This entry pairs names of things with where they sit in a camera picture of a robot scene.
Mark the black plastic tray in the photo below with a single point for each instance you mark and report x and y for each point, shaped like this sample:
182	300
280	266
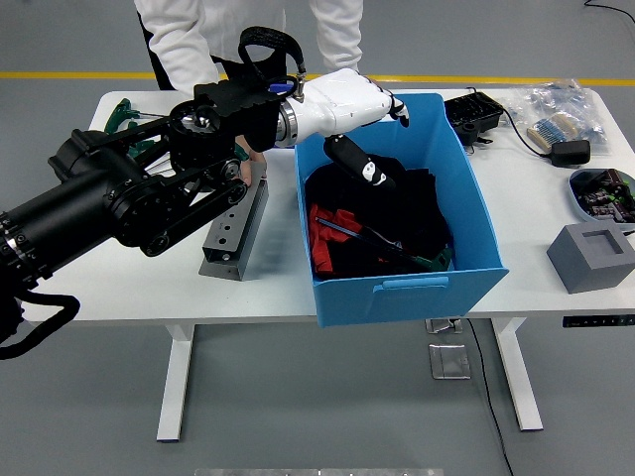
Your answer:
471	114

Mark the black cloth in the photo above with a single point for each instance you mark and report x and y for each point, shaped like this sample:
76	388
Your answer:
417	208

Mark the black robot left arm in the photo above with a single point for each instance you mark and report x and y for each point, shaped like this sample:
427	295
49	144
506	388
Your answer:
99	198

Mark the person's left forearm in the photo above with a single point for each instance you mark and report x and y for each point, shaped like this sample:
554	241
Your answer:
342	49

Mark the person's right forearm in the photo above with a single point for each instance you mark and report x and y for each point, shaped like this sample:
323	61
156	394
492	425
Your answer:
183	69

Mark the black power adapter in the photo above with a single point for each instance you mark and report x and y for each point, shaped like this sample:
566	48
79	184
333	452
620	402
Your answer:
570	154

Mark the silver floor plate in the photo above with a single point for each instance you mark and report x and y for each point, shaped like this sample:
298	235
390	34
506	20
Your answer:
441	325
449	362

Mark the grey foam block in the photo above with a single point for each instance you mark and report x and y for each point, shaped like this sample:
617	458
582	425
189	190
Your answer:
580	273

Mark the light blue plastic crate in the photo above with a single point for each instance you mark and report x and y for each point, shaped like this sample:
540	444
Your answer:
392	302

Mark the clear plastic parts bags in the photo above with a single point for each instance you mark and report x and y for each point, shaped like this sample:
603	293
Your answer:
560	99

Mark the black table control panel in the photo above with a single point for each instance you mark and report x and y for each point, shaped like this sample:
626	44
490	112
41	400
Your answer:
597	321

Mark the white table leg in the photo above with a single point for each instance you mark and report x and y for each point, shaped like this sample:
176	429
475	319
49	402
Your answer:
521	387
173	387

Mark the person's left hand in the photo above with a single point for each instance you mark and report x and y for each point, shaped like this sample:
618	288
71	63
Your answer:
372	79

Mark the red cloth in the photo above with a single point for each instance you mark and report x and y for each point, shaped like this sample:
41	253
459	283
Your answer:
322	248

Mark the pale blue tray with electronics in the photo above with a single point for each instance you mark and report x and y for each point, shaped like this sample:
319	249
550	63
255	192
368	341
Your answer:
602	196

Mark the person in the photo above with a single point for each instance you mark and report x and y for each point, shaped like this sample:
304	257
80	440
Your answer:
218	25

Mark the grey metal tool holder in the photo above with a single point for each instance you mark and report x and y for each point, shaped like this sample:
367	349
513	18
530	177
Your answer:
233	248

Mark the person's right hand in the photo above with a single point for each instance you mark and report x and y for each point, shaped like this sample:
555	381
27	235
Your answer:
255	168

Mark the tan resistor strip bundle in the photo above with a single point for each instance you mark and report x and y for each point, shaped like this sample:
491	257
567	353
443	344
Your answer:
550	130

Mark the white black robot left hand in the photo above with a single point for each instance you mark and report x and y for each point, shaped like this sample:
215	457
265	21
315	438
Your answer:
342	104

